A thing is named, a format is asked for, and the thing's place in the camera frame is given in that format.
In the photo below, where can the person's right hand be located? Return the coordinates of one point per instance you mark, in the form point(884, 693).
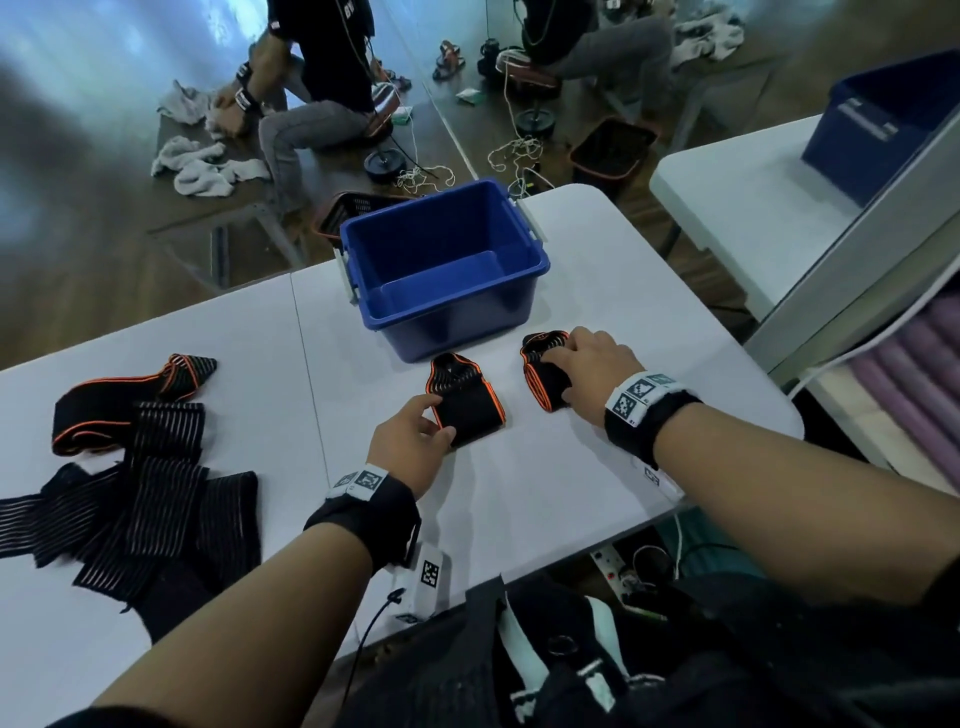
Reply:
point(600, 375)

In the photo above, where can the person's left hand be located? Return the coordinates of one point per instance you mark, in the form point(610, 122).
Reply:
point(405, 450)

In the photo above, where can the blue plastic bin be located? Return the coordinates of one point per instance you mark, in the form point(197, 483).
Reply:
point(442, 330)

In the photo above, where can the person's right forearm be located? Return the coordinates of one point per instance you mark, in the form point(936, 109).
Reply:
point(787, 502)

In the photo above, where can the person's left forearm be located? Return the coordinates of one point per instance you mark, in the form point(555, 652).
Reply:
point(247, 637)

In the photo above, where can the person's black chest harness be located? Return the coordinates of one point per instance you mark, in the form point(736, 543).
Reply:
point(600, 675)

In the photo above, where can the white power strip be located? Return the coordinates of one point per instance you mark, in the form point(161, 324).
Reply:
point(611, 570)

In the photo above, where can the black basket orange rim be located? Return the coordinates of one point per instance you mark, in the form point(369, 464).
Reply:
point(337, 210)

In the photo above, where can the grey metal beam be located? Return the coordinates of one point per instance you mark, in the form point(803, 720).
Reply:
point(862, 262)

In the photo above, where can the red-seat stool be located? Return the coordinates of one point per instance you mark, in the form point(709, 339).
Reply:
point(385, 165)

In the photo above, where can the purple rolled mat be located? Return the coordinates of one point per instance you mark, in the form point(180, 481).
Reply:
point(949, 322)
point(900, 420)
point(937, 375)

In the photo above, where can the low wooden table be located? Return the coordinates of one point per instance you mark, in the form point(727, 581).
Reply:
point(217, 210)

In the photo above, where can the white towel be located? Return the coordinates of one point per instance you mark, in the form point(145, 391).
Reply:
point(184, 103)
point(210, 180)
point(184, 154)

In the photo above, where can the brown sandal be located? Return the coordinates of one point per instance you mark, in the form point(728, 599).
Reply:
point(448, 61)

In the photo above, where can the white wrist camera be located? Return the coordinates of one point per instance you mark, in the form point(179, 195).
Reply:
point(427, 577)
point(660, 480)

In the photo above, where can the large wall mirror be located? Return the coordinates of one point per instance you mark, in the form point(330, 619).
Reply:
point(750, 75)

